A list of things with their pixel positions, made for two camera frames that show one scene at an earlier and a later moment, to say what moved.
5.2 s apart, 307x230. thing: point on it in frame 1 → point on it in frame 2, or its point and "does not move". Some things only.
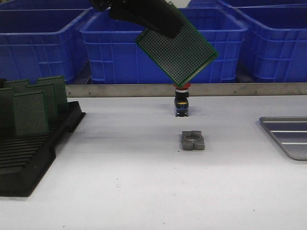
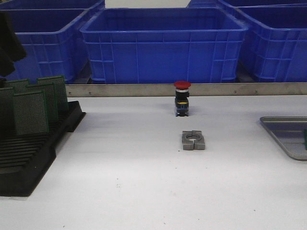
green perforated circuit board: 48,90 does not move
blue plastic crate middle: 113,54 does not move
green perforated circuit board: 7,111 does not move
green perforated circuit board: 182,58 → 305,138
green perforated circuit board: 60,90 does not move
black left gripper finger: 159,16 → 11,49
